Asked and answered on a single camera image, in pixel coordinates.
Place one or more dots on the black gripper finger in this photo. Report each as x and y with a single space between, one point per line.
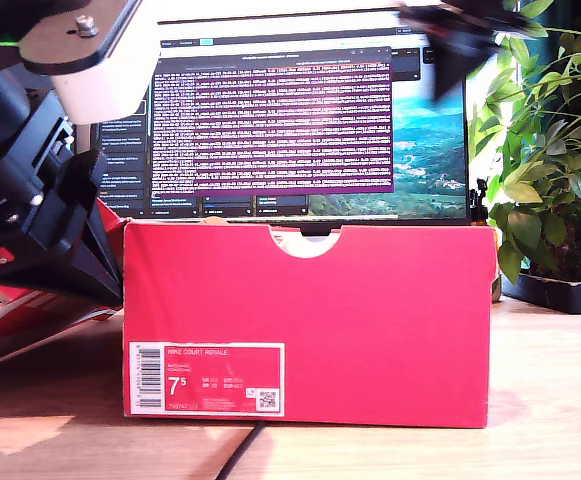
517 29
455 60
92 200
50 267

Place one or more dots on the red Nike shoebox lid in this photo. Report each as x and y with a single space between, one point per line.
15 315

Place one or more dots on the red Nike shoebox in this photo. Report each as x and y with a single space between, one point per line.
345 325

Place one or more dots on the amber pump bottle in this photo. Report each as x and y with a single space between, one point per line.
480 200

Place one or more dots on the green leafy houseplant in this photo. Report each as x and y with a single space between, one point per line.
560 165

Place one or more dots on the wide black computer monitor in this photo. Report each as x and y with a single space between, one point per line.
270 125

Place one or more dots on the black plant tray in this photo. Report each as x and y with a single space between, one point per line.
560 295

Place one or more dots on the white camera box with bracket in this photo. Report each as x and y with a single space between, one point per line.
105 95

